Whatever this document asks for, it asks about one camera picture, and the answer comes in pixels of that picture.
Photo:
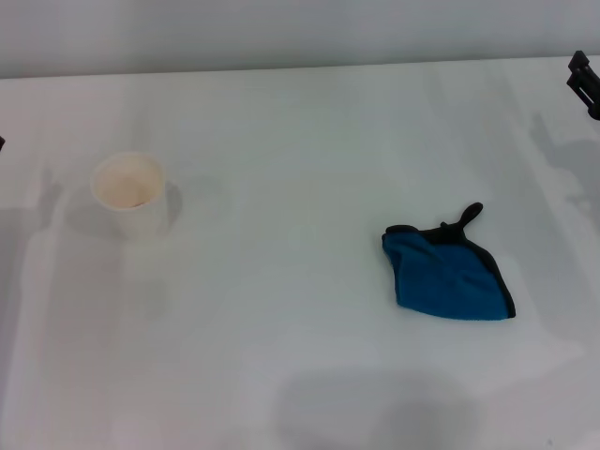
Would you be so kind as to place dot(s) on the blue rag with black trim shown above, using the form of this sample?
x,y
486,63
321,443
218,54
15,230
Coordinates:
x,y
445,281

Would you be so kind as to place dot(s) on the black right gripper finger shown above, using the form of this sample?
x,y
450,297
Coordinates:
x,y
588,91

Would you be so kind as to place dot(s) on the white paper cup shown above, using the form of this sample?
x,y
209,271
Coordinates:
x,y
136,206

